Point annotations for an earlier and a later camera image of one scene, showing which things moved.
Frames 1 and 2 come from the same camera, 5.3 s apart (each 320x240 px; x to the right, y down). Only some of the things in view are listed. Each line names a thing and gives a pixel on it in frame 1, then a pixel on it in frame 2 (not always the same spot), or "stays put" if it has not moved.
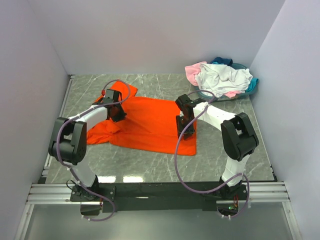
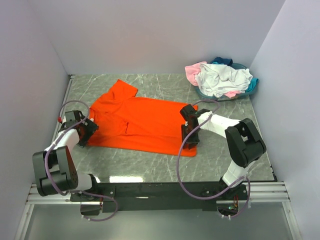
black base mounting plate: [94, 199] stays put
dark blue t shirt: [220, 60] stays put
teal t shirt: [252, 85] stays put
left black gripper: [121, 116] to [90, 128]
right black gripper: [188, 132] to [192, 141]
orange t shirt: [149, 124] stays put
